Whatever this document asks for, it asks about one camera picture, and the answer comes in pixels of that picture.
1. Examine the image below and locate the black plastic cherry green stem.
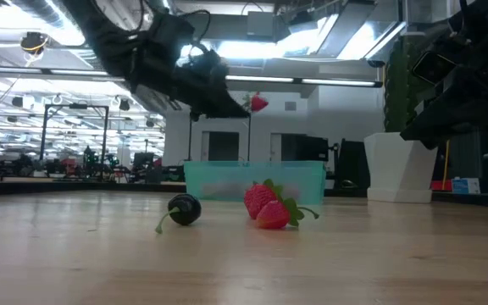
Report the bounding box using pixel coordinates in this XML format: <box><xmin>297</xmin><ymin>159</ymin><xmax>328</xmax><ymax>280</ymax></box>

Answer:
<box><xmin>154</xmin><ymin>193</ymin><xmax>202</xmax><ymax>235</ymax></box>

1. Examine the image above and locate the white faceted plant pot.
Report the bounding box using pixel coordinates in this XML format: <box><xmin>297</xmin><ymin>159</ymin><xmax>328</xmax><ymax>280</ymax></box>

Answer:
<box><xmin>363</xmin><ymin>130</ymin><xmax>441</xmax><ymax>204</ymax></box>

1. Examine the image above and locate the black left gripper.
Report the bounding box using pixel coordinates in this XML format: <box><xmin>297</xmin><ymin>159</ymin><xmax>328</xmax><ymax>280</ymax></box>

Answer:
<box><xmin>133</xmin><ymin>16</ymin><xmax>252</xmax><ymax>120</ymax></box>

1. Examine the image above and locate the green cactus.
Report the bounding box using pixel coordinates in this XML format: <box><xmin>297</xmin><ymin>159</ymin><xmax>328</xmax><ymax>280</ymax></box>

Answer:
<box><xmin>382</xmin><ymin>36</ymin><xmax>419</xmax><ymax>133</ymax></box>

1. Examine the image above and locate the yellow hanging cable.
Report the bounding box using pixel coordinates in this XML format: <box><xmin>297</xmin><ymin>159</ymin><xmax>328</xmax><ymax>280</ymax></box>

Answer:
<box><xmin>441</xmin><ymin>139</ymin><xmax>451</xmax><ymax>191</ymax></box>

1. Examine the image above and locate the red plastic strawberry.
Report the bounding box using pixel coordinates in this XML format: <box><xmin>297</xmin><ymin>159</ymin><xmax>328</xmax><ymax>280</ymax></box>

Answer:
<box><xmin>243</xmin><ymin>178</ymin><xmax>286</xmax><ymax>220</ymax></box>
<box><xmin>243</xmin><ymin>91</ymin><xmax>270</xmax><ymax>114</ymax></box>
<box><xmin>255</xmin><ymin>197</ymin><xmax>320</xmax><ymax>230</ymax></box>

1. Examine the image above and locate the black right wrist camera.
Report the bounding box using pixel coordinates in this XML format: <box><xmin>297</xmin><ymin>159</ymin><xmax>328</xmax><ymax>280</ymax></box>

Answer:
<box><xmin>412</xmin><ymin>49</ymin><xmax>458</xmax><ymax>86</ymax></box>

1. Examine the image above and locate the black office chair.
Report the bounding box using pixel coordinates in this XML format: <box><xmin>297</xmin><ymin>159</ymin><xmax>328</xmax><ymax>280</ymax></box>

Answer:
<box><xmin>335</xmin><ymin>138</ymin><xmax>371</xmax><ymax>197</ymax></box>

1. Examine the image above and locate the black monitor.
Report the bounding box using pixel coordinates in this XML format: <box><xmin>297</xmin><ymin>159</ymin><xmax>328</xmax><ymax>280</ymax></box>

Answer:
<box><xmin>280</xmin><ymin>133</ymin><xmax>330</xmax><ymax>164</ymax></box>

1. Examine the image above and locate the long ceiling light tube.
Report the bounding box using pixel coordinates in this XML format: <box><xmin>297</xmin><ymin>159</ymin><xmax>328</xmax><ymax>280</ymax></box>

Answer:
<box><xmin>48</xmin><ymin>69</ymin><xmax>110</xmax><ymax>77</ymax></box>
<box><xmin>225</xmin><ymin>75</ymin><xmax>295</xmax><ymax>84</ymax></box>
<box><xmin>301</xmin><ymin>78</ymin><xmax>384</xmax><ymax>88</ymax></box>

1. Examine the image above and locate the black round ceiling lamp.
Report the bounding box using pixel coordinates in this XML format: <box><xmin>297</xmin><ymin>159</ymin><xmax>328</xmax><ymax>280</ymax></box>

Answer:
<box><xmin>19</xmin><ymin>31</ymin><xmax>50</xmax><ymax>54</ymax></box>

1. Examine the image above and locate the blue cardboard box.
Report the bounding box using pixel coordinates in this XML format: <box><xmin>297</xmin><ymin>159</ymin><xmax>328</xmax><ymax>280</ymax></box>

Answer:
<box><xmin>451</xmin><ymin>177</ymin><xmax>481</xmax><ymax>195</ymax></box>

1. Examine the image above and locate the red box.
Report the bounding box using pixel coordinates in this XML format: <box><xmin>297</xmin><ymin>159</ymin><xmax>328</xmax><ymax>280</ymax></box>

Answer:
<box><xmin>430</xmin><ymin>179</ymin><xmax>453</xmax><ymax>192</ymax></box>

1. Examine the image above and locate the grey ceiling unit box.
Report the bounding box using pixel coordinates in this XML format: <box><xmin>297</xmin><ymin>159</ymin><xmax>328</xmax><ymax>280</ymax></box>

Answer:
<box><xmin>246</xmin><ymin>10</ymin><xmax>275</xmax><ymax>37</ymax></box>

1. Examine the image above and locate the black gantry frame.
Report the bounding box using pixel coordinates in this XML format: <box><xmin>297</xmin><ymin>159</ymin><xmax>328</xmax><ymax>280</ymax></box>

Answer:
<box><xmin>39</xmin><ymin>103</ymin><xmax>110</xmax><ymax>173</ymax></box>
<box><xmin>187</xmin><ymin>110</ymin><xmax>252</xmax><ymax>164</ymax></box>

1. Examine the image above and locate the teal translucent plastic container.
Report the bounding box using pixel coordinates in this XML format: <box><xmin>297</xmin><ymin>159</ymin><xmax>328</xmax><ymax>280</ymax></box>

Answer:
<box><xmin>183</xmin><ymin>159</ymin><xmax>328</xmax><ymax>207</ymax></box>

